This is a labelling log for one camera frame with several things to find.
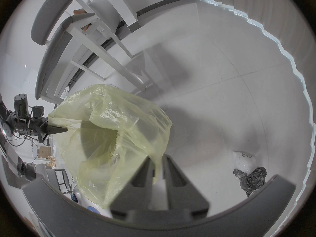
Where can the white curtain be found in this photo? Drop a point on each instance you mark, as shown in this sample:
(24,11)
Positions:
(284,21)

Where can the white cushion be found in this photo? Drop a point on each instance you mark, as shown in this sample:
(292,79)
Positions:
(103,11)

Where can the white chair with grey seat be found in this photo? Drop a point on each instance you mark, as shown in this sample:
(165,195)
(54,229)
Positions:
(53,11)

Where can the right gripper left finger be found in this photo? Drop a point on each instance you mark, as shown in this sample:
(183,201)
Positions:
(138,181)

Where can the yellow plastic bag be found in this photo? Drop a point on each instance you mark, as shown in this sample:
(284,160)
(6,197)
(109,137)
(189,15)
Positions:
(111,107)

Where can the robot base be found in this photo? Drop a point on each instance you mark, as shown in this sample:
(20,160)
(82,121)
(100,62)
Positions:
(98,204)

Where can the clear printed wrapper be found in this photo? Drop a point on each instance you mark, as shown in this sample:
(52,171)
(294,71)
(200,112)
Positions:
(243,160)

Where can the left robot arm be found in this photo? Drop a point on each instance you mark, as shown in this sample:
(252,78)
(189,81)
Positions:
(21,105)

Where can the cardboard box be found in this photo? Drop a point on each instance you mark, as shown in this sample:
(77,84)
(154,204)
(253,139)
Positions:
(43,152)

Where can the crumpled brown paper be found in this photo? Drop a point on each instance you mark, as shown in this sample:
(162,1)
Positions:
(51,161)

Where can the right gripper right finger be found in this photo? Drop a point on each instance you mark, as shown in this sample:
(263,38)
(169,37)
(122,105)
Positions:
(182,194)

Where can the black plastic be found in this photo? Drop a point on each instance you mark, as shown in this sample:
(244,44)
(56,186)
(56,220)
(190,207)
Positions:
(251,180)

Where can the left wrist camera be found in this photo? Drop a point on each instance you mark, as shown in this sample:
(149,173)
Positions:
(38,111)

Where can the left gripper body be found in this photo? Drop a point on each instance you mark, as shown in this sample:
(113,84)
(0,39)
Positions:
(37,128)

